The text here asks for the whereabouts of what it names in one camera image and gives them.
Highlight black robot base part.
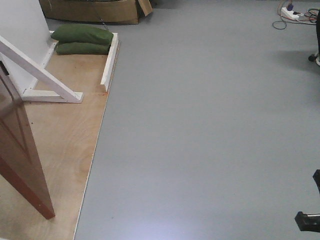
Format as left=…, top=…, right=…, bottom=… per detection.
left=294, top=211, right=320, bottom=233

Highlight green sandbag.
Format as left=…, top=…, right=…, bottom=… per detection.
left=51, top=23, right=114, bottom=45
left=56, top=42, right=110, bottom=55

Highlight white diagonal brace far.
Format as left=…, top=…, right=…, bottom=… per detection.
left=0, top=37, right=84, bottom=103

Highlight lower green sandbag rear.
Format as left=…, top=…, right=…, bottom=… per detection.
left=56, top=42, right=110, bottom=55

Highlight white rear edge rail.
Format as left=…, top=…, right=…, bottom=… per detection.
left=100, top=32, right=120, bottom=92

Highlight upper green sandbag rear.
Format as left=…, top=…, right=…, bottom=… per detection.
left=51, top=23, right=114, bottom=45

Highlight tangled floor cables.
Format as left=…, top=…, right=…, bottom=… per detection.
left=272, top=0, right=320, bottom=31

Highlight open cardboard box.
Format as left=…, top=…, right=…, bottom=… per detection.
left=39, top=0, right=153, bottom=24

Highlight white door frame panel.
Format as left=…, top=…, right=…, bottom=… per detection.
left=0, top=0, right=53, bottom=96

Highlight white power strip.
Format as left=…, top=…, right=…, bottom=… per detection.
left=280, top=7, right=300, bottom=21

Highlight plywood base platform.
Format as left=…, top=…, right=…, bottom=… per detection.
left=0, top=54, right=111, bottom=240

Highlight office chair base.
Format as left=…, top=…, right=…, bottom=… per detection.
left=308, top=50, right=320, bottom=66

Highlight brown wooden door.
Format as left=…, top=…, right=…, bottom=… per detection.
left=0, top=64, right=55, bottom=220

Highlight black robot upper part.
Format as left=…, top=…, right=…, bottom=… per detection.
left=312, top=169, right=320, bottom=192

